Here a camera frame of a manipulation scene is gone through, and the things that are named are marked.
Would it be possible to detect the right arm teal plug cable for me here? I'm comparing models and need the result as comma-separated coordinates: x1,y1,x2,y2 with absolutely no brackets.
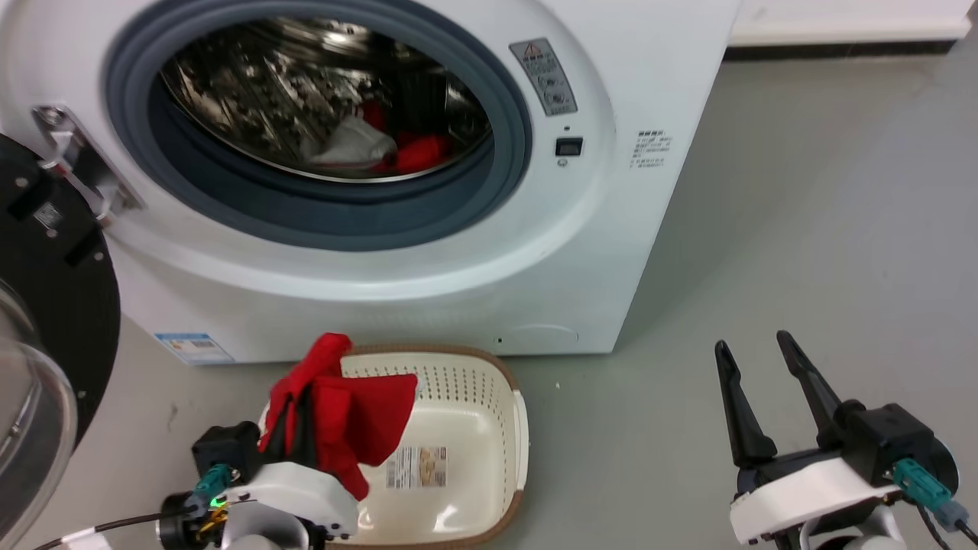
891,458,978,550

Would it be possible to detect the white wall baseboard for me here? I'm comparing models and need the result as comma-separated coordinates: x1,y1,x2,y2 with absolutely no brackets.
727,0,978,48

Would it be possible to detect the black round glass washer door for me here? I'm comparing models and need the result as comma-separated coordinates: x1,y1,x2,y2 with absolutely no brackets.
0,134,121,548

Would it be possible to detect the small red garment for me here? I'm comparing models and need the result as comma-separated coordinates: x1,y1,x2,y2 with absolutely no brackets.
358,101,452,175

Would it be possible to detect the white grey garment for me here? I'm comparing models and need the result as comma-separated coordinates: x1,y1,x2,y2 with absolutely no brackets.
300,115,398,170

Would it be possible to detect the white front-load washing machine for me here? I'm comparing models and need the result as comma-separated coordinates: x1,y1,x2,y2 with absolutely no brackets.
0,0,743,366

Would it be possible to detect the red cloth with black lining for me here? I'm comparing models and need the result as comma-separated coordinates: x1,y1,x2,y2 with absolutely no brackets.
258,333,419,502

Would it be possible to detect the cream plastic laundry basket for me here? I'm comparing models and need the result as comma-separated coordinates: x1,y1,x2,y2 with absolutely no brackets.
258,343,529,549

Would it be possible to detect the barcode product label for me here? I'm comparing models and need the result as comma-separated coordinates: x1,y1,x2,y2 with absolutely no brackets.
385,446,448,490

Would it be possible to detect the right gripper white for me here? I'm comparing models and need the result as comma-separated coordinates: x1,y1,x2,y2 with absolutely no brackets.
714,330,902,545

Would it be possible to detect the blue energy label sticker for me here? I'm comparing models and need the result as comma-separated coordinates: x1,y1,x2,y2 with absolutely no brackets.
154,332,235,365

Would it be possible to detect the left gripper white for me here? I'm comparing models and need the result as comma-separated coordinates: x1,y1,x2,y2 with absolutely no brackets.
228,388,361,542

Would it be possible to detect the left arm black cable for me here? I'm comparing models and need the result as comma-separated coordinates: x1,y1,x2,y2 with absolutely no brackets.
31,462,257,550

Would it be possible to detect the grey warning sticker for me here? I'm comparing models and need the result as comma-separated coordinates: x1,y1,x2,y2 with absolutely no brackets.
510,37,578,118

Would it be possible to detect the metal door hinge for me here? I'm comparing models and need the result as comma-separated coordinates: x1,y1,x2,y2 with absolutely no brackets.
32,105,144,227

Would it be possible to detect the stainless steel washer drum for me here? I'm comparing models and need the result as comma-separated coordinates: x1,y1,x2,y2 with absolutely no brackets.
159,17,492,184

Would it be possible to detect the grey rubber door gasket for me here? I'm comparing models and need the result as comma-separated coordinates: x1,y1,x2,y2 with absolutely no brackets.
103,0,533,253

